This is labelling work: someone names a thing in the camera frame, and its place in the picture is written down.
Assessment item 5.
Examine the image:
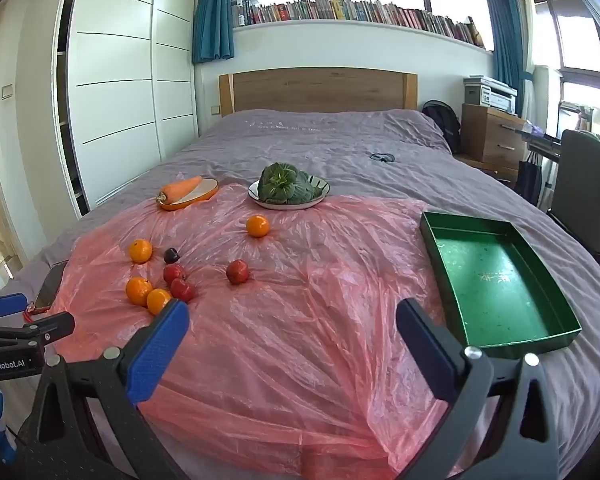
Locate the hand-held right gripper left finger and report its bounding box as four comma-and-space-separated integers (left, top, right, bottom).
15, 299, 191, 480

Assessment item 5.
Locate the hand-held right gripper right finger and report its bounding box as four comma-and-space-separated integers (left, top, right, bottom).
395, 298, 562, 480

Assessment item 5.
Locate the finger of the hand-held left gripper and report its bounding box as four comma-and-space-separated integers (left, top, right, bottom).
0, 311, 76, 348
0, 293, 29, 319

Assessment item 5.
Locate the orange mandarin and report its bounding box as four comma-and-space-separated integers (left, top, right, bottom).
245, 214, 271, 239
146, 288, 173, 316
125, 277, 153, 307
128, 239, 154, 264

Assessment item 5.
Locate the green tray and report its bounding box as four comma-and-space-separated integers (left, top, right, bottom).
419, 211, 582, 359

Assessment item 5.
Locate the dark smartphone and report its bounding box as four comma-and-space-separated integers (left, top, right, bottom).
32, 260, 72, 311

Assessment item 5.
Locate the pink plastic sheet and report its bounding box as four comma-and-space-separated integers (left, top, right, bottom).
47, 182, 486, 480

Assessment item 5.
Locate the carrot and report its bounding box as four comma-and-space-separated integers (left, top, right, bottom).
156, 176, 203, 205

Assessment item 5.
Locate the orange oval plate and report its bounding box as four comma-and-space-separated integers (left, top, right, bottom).
157, 178, 220, 212

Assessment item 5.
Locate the dark tote bag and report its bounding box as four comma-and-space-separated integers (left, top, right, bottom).
517, 152, 544, 206

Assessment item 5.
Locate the bok choy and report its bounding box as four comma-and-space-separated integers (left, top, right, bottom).
258, 162, 317, 207

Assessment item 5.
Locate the wooden dresser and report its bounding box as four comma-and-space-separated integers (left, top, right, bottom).
461, 103, 528, 176

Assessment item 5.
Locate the grey chair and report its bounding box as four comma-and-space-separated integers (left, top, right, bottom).
545, 129, 600, 267

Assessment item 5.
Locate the black backpack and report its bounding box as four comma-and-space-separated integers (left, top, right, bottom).
421, 100, 462, 153

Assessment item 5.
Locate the desk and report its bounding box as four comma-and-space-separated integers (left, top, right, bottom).
516, 120, 565, 156

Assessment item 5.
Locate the white wardrobe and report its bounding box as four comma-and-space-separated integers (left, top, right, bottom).
55, 0, 202, 218

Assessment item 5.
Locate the white printer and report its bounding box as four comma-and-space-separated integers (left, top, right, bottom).
463, 75, 518, 113

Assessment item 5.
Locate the wooden headboard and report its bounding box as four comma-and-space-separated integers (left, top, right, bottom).
218, 67, 418, 117

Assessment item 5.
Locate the teal curtain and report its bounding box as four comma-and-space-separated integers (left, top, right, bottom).
485, 0, 527, 117
192, 0, 236, 64

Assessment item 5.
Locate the row of books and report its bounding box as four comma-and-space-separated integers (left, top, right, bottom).
231, 0, 487, 49

